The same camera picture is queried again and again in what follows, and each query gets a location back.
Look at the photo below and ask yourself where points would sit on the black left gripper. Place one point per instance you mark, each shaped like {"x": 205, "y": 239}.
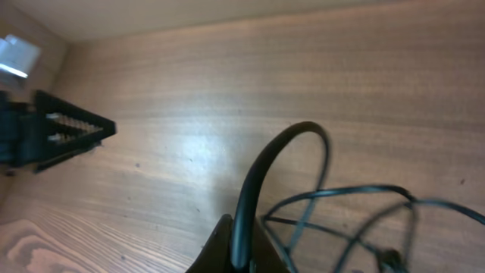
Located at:
{"x": 63, "y": 131}

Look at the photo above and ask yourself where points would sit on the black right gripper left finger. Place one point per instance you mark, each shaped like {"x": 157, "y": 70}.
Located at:
{"x": 215, "y": 254}

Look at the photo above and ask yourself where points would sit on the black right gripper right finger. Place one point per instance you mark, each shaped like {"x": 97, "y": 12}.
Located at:
{"x": 264, "y": 256}

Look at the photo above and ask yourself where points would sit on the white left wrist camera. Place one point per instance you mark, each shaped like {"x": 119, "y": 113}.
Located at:
{"x": 18, "y": 57}

